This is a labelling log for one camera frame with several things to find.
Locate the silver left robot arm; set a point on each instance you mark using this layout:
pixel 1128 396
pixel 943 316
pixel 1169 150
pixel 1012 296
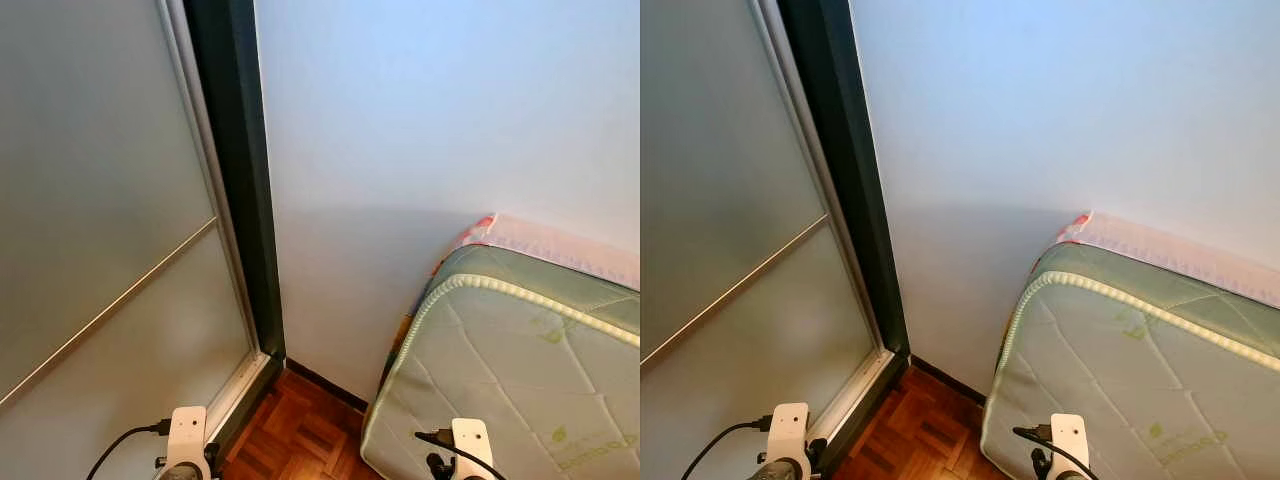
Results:
pixel 780 472
pixel 182 473

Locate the green quilted mattress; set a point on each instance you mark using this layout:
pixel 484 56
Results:
pixel 500 380
pixel 1130 380

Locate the dark wooden skirting board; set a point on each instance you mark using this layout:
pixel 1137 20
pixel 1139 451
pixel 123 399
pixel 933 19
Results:
pixel 945 378
pixel 325 385

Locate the frosted glass sliding door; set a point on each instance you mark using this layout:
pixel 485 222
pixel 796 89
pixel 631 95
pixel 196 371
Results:
pixel 720 200
pixel 90 200

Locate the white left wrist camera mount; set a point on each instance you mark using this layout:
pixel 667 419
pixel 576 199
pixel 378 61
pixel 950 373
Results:
pixel 789 428
pixel 187 430

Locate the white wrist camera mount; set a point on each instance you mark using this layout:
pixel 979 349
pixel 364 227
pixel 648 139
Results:
pixel 789 428
pixel 187 430
pixel 472 440
pixel 1069 437

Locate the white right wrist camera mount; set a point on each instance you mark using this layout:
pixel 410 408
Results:
pixel 472 440
pixel 1069 437

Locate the dark green door frame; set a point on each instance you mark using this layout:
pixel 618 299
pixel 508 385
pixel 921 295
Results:
pixel 235 150
pixel 840 150

